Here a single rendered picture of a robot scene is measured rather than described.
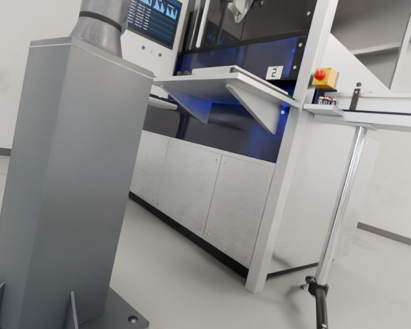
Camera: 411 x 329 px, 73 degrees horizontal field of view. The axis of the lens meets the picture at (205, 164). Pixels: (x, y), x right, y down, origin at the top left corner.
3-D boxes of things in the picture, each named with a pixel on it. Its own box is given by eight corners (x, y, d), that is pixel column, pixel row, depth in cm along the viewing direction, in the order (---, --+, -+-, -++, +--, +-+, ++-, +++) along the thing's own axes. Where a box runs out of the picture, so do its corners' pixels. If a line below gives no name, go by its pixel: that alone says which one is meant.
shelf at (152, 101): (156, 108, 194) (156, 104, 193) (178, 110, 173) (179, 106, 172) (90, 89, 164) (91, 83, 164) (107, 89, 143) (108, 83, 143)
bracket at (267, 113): (270, 134, 130) (276, 106, 129) (275, 134, 128) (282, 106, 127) (218, 117, 108) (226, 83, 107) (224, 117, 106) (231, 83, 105)
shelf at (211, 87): (209, 105, 178) (210, 102, 178) (308, 112, 126) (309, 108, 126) (143, 81, 147) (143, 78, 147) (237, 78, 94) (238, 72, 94)
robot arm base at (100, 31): (82, 44, 69) (89, 4, 68) (55, 46, 78) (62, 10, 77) (131, 66, 81) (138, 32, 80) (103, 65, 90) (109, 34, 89)
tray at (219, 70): (243, 98, 141) (244, 92, 141) (286, 100, 122) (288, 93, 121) (190, 77, 119) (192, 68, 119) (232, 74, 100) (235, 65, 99)
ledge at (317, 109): (318, 115, 128) (319, 111, 128) (346, 117, 119) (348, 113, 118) (303, 108, 119) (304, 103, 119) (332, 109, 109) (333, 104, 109)
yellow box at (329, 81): (319, 89, 122) (323, 73, 121) (335, 89, 116) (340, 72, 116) (310, 84, 117) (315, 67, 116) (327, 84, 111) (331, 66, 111)
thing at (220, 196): (179, 187, 347) (194, 117, 340) (345, 267, 192) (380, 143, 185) (99, 180, 281) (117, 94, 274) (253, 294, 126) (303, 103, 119)
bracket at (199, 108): (203, 123, 168) (209, 102, 167) (207, 124, 166) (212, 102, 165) (155, 109, 146) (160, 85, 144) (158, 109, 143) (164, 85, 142)
